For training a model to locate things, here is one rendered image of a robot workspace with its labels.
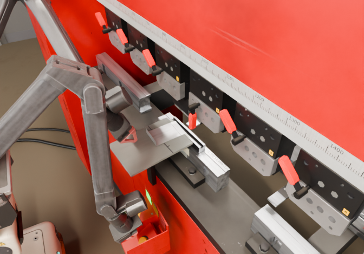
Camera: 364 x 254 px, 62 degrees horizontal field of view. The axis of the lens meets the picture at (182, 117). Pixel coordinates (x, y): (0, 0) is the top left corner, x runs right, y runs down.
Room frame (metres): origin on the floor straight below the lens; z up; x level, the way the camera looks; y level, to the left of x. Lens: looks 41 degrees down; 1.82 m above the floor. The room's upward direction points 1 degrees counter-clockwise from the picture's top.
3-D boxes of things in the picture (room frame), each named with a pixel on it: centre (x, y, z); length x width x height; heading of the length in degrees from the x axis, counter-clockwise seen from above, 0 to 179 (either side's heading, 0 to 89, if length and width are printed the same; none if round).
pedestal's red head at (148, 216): (0.60, 0.17, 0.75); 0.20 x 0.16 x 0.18; 28
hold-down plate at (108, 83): (1.34, 0.39, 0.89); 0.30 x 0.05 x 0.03; 35
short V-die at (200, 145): (0.86, -0.02, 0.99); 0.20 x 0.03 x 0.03; 35
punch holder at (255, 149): (0.57, -0.21, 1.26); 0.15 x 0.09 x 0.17; 35
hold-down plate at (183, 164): (0.82, 0.02, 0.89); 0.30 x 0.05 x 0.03; 35
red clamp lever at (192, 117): (0.72, -0.04, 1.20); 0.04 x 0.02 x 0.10; 125
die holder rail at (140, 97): (1.33, 0.31, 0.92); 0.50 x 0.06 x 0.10; 35
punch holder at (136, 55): (1.07, 0.13, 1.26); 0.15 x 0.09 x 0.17; 35
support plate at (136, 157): (0.80, 0.12, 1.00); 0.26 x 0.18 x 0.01; 125
